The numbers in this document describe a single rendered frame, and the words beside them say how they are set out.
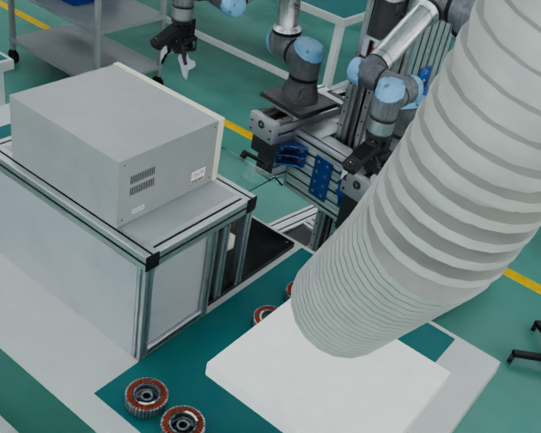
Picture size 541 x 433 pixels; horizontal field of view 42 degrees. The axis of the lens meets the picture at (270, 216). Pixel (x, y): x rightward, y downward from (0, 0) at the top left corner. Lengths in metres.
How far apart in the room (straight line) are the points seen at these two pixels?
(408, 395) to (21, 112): 1.23
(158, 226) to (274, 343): 0.56
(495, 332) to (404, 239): 2.95
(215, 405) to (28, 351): 0.53
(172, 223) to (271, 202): 2.21
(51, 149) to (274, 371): 0.90
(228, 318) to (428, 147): 1.57
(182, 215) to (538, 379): 2.11
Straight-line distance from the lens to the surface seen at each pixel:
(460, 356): 2.29
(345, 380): 1.44
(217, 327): 2.14
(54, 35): 5.42
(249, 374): 1.41
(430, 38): 2.72
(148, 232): 1.86
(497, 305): 3.84
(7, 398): 2.94
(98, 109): 1.98
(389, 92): 1.94
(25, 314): 2.16
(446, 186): 0.67
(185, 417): 1.88
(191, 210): 1.96
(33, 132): 2.00
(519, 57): 0.59
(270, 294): 2.28
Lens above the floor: 2.23
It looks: 34 degrees down
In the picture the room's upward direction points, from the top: 11 degrees clockwise
